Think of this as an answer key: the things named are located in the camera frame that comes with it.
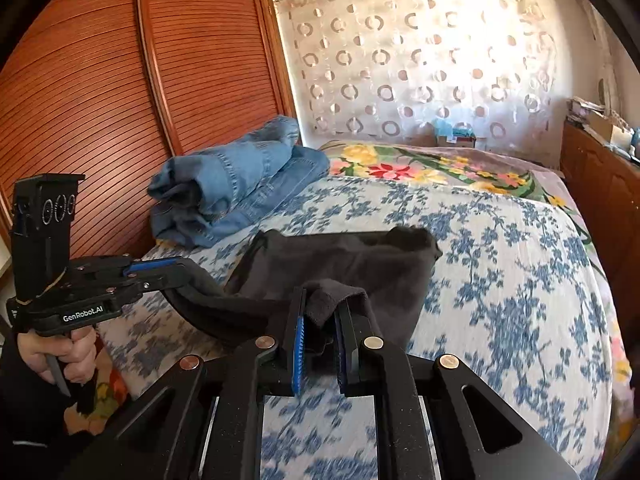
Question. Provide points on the black pants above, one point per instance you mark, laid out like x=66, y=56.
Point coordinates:
x=360, y=265

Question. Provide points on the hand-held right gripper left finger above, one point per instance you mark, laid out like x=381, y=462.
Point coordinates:
x=298, y=355

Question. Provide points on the pile of papers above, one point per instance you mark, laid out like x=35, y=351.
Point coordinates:
x=584, y=110

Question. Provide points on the colourful floral blanket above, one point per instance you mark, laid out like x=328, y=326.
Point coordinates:
x=440, y=162

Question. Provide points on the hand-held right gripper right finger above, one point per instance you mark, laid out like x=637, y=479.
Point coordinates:
x=343, y=355

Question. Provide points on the wooden louvered wardrobe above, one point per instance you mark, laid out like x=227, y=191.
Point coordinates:
x=125, y=85

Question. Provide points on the person's left hand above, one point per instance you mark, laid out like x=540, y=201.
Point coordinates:
x=75, y=355

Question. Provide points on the circle-patterned sheer curtain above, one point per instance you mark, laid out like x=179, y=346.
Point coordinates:
x=425, y=60

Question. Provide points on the person's left forearm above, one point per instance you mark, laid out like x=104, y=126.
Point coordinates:
x=30, y=425

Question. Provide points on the cardboard box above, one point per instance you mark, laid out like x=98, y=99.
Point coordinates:
x=606, y=126

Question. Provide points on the blue jeans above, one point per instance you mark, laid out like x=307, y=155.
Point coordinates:
x=240, y=180

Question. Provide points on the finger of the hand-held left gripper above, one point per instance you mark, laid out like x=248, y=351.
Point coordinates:
x=155, y=265
x=180, y=282

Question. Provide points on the wooden cabinet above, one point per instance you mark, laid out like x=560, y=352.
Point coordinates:
x=605, y=190

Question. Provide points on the blue floral bedsheet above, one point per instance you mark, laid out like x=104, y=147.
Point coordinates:
x=500, y=300

